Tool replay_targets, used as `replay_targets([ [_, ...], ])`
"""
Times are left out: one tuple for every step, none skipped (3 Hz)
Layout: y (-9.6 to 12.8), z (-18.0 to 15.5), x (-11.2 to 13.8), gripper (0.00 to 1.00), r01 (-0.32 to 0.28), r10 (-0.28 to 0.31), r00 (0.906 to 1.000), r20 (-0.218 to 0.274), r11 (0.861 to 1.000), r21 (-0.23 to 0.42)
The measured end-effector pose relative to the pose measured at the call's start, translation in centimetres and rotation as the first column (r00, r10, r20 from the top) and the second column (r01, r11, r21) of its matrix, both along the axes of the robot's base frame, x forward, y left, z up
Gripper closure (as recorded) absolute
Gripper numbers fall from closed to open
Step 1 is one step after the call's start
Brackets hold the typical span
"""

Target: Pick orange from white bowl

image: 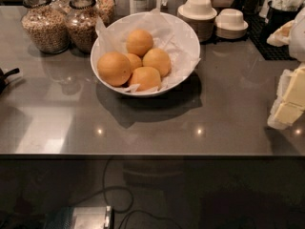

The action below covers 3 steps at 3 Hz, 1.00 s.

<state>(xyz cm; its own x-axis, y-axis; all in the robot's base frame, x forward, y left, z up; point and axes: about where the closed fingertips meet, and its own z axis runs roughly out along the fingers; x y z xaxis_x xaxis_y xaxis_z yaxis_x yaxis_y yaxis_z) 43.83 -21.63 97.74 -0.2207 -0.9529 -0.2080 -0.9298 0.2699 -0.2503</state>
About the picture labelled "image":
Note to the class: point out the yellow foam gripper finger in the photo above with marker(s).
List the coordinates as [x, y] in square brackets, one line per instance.
[294, 96]

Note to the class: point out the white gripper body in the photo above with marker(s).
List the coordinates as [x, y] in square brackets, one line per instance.
[298, 38]

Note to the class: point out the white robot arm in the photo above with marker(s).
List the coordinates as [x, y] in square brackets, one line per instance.
[289, 105]

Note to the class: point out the right orange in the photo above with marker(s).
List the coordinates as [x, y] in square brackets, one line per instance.
[158, 59]

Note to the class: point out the front bottom orange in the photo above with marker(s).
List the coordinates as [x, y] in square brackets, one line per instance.
[146, 78]

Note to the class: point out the white ceramic bowl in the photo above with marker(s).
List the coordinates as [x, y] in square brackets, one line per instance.
[186, 43]

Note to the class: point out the small middle orange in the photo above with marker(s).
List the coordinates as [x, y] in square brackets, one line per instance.
[135, 60]

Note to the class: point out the top back orange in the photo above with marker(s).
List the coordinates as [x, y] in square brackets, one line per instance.
[139, 42]

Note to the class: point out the large front left orange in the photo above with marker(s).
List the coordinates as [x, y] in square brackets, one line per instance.
[114, 68]

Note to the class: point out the black rubber mat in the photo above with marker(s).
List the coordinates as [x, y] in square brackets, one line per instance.
[255, 28]

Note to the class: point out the black container with packets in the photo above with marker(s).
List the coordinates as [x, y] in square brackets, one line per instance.
[279, 13]

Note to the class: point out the right stack of paper bowls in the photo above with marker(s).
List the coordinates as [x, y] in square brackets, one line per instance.
[230, 24]

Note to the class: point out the stack of paper bowls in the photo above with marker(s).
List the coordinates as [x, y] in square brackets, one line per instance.
[200, 15]
[230, 24]

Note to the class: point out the left stack of paper bowls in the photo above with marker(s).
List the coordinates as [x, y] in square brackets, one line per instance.
[200, 15]

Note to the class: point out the white paper liner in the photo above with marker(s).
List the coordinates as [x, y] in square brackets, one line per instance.
[178, 53]

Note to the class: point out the back glass cereal jar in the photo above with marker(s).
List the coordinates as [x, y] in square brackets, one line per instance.
[105, 9]

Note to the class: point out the glass cereal jar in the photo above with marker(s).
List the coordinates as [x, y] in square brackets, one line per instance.
[105, 9]
[45, 26]
[80, 22]

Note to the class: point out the middle glass cereal jar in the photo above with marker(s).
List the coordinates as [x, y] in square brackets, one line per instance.
[80, 22]

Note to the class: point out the metal box on floor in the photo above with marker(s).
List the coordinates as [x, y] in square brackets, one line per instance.
[81, 217]

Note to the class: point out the left glass cereal jar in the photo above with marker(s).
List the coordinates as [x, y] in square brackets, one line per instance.
[45, 26]

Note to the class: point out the black handle object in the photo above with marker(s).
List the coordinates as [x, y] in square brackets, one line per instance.
[4, 77]

